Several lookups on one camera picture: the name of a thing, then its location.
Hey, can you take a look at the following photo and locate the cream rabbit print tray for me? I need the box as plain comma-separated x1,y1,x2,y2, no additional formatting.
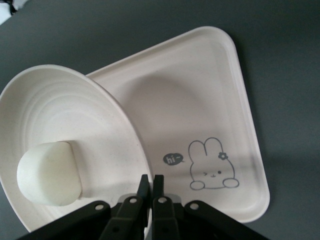
86,24,271,224

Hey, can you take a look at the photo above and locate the round cream plate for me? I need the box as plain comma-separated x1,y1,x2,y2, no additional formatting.
0,65,155,240

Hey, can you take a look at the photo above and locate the white steamed bun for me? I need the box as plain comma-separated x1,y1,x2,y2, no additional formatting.
16,140,83,207

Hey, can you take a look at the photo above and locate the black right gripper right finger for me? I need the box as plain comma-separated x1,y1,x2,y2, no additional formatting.
151,174,272,240

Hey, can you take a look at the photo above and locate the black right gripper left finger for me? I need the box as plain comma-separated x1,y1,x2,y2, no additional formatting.
14,174,152,240

